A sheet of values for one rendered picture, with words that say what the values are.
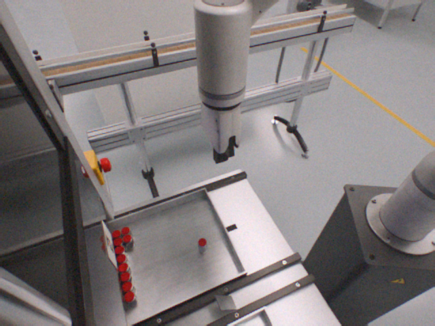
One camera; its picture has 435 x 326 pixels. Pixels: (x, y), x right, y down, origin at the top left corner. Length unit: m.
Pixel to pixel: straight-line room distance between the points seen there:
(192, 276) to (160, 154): 1.56
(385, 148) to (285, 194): 0.97
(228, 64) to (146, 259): 0.51
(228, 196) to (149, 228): 0.24
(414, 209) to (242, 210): 0.42
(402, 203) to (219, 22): 0.62
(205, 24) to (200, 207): 0.52
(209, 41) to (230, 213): 0.50
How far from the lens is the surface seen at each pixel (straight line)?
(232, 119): 0.50
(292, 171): 2.10
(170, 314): 0.68
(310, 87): 2.04
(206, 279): 0.71
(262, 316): 0.69
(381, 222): 0.91
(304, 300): 0.73
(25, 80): 0.47
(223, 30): 0.42
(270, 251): 0.75
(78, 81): 1.38
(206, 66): 0.45
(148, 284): 0.72
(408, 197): 0.81
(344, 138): 2.49
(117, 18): 1.94
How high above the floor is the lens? 1.55
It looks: 48 degrees down
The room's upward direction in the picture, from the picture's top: straight up
